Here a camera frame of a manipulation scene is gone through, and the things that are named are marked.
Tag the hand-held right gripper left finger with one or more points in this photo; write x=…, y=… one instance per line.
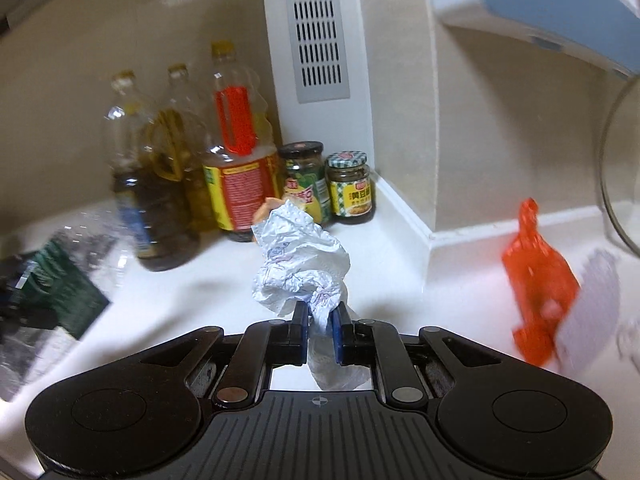
x=300, y=335

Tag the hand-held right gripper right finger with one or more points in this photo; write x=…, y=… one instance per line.
x=340, y=335

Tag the orange plastic bag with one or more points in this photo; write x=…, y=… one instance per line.
x=540, y=280

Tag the green snack packet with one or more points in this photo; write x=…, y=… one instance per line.
x=65, y=285

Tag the dark oil bottle blue label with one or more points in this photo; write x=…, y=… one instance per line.
x=150, y=220

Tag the grey wall vent grille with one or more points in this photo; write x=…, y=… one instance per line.
x=315, y=30

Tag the clear plastic bag green label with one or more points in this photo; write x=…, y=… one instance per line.
x=30, y=360

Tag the pickle jar with dark lid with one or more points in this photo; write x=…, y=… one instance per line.
x=305, y=165

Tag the blue white wall dispenser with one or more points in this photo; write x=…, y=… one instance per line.
x=550, y=10

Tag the sauce jar with checked lid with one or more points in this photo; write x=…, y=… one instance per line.
x=350, y=195

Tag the white foam fruit net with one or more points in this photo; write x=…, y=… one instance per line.
x=590, y=310

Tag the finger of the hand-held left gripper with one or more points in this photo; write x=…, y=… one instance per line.
x=15, y=280
x=25, y=322

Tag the yellow oil bottle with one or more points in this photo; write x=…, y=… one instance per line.
x=175, y=150

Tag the white printed paper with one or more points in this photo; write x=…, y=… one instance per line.
x=295, y=260

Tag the glass pot lid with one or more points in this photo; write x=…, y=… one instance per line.
x=625, y=185

